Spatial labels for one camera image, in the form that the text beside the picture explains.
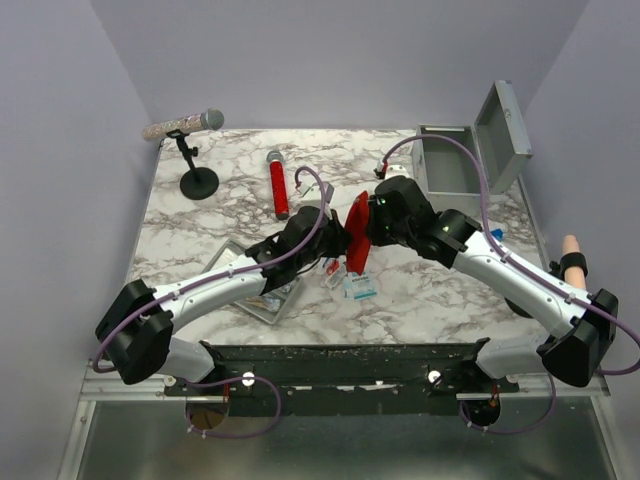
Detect black microphone stand left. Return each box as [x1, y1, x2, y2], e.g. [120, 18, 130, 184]
[166, 130, 219, 200]

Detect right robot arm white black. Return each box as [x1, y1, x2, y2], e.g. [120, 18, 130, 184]
[368, 176, 618, 392]

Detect grey plastic divided tray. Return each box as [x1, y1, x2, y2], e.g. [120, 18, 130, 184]
[202, 239, 302, 325]

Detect grey metal medicine case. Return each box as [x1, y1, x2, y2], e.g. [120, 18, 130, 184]
[412, 80, 533, 217]

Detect cotton swabs bag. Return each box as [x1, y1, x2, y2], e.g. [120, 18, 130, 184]
[245, 296, 282, 312]

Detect beige microphone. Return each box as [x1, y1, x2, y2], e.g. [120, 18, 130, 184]
[560, 235, 588, 289]

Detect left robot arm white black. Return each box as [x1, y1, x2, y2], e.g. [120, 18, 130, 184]
[95, 207, 352, 395]

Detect small sachet packet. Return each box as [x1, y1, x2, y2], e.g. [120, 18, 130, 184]
[325, 264, 347, 290]

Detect red first aid pouch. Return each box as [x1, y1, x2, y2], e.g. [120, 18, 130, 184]
[344, 191, 371, 275]

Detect black mounting rail base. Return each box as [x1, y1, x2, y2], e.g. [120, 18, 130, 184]
[164, 341, 516, 417]

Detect silver glitter microphone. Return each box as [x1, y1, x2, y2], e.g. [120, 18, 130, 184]
[141, 109, 225, 142]

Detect red glitter microphone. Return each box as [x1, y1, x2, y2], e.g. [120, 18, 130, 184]
[267, 150, 289, 220]

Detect teal white wipe packet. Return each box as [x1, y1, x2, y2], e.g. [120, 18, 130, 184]
[342, 272, 377, 300]

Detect red small scissors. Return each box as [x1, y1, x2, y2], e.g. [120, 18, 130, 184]
[324, 259, 341, 275]

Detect purple cable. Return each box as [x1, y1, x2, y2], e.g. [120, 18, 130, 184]
[379, 134, 640, 435]
[90, 167, 337, 440]

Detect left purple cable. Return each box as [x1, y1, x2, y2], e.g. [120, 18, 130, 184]
[90, 167, 337, 440]

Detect blue white small box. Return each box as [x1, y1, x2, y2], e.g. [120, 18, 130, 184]
[491, 228, 504, 241]

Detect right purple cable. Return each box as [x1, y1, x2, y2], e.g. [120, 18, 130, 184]
[379, 134, 640, 435]

